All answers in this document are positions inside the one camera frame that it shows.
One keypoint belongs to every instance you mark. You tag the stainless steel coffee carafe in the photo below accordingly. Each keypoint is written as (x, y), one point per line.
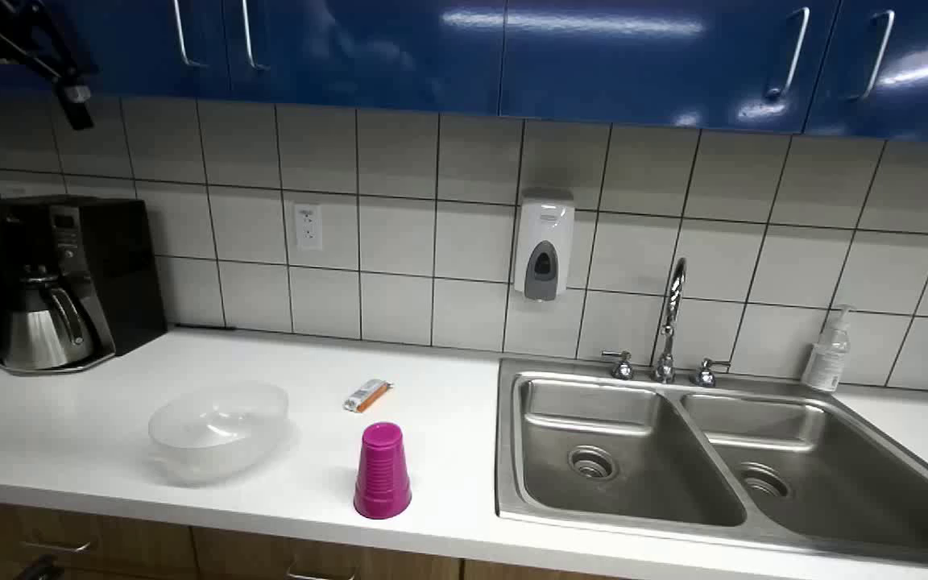
(46, 324)

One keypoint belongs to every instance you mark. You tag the clear plastic bowl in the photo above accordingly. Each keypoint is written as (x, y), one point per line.
(217, 432)

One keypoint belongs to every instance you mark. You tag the magenta plastic cup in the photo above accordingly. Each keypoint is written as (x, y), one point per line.
(380, 473)

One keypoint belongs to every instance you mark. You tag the white wall soap dispenser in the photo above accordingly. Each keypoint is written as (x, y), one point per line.
(542, 242)

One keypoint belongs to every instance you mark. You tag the black coffee maker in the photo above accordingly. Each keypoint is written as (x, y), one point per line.
(112, 268)

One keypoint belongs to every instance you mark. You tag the wooden base cabinet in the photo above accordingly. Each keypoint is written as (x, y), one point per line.
(162, 548)

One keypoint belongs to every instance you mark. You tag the blue cabinet door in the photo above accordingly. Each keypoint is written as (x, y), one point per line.
(925, 76)
(645, 65)
(377, 52)
(129, 49)

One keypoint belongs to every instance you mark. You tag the orange and white candy bar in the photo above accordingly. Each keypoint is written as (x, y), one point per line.
(369, 396)

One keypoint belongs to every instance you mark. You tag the stainless steel double sink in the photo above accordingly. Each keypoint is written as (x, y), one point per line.
(723, 473)

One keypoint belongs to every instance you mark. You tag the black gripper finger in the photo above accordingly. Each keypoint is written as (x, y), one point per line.
(74, 105)

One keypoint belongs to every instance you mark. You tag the clear pump bottle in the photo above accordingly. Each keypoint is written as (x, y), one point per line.
(826, 355)

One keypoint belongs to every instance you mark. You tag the white wall outlet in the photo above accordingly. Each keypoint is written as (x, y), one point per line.
(308, 231)

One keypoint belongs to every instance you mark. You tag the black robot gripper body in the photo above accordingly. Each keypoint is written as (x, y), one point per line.
(15, 35)

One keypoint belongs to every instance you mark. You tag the chrome faucet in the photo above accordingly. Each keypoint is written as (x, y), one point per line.
(670, 311)

